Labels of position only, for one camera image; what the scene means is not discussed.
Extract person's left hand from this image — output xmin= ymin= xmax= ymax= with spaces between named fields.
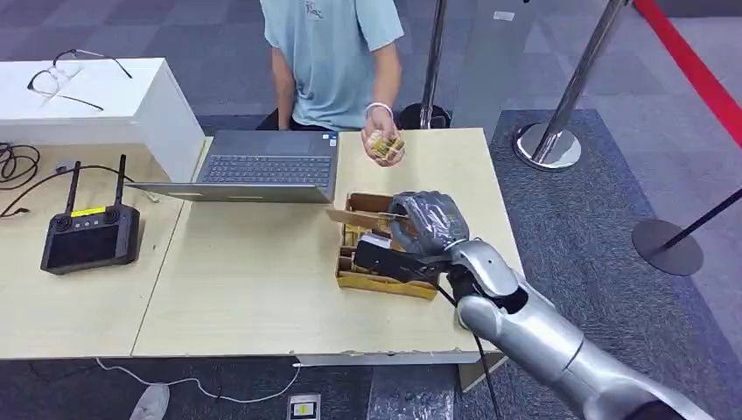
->
xmin=360 ymin=107 xmax=408 ymax=169

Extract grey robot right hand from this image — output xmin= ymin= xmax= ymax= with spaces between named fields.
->
xmin=386 ymin=190 xmax=472 ymax=260

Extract grey laptop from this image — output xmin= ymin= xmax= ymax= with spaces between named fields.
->
xmin=123 ymin=129 xmax=341 ymax=206

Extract dark grey floor mat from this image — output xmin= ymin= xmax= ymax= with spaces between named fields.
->
xmin=367 ymin=109 xmax=742 ymax=420

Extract person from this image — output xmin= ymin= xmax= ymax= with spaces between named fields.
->
xmin=258 ymin=0 xmax=406 ymax=133

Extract pale desk leg panel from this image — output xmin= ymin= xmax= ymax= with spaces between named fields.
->
xmin=457 ymin=352 xmax=510 ymax=394

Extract wooden card box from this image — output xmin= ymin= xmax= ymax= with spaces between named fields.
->
xmin=334 ymin=192 xmax=440 ymax=301

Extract white plastic floor device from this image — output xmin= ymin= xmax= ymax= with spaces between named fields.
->
xmin=128 ymin=384 xmax=172 ymax=420

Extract chrome stanchion with chrome base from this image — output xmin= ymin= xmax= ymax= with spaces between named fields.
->
xmin=512 ymin=0 xmax=632 ymax=172

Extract black-rimmed eyeglasses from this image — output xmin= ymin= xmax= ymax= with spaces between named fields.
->
xmin=25 ymin=48 xmax=134 ymax=112

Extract golden card stack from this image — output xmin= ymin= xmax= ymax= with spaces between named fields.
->
xmin=342 ymin=224 xmax=373 ymax=249

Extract long black cable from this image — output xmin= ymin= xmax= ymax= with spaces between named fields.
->
xmin=0 ymin=164 xmax=136 ymax=221

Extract pale wrist bracelet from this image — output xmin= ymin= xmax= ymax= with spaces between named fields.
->
xmin=363 ymin=101 xmax=395 ymax=121

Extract tan card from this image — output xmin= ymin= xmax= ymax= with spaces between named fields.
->
xmin=325 ymin=207 xmax=410 ymax=233

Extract white floor cable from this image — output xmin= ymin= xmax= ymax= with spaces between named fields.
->
xmin=94 ymin=357 xmax=303 ymax=406

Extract red barrier belt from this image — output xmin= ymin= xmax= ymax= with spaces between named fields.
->
xmin=632 ymin=0 xmax=742 ymax=151

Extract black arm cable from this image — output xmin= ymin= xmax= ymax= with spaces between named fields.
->
xmin=434 ymin=277 xmax=503 ymax=420

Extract white box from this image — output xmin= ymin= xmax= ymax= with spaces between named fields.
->
xmin=0 ymin=57 xmax=206 ymax=185

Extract black remote controller with antennas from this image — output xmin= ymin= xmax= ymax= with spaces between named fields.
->
xmin=38 ymin=153 xmax=142 ymax=277

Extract floor socket with yellow label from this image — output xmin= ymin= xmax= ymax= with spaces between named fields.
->
xmin=286 ymin=394 xmax=322 ymax=420

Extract black stanchion with round base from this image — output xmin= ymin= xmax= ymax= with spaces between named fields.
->
xmin=630 ymin=186 xmax=742 ymax=277

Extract coiled black cable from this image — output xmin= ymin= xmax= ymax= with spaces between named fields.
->
xmin=0 ymin=142 xmax=42 ymax=193

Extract golden cards bundle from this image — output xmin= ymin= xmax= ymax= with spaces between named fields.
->
xmin=370 ymin=131 xmax=406 ymax=162

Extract chrome post with black base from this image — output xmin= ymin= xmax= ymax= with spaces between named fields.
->
xmin=398 ymin=0 xmax=452 ymax=131

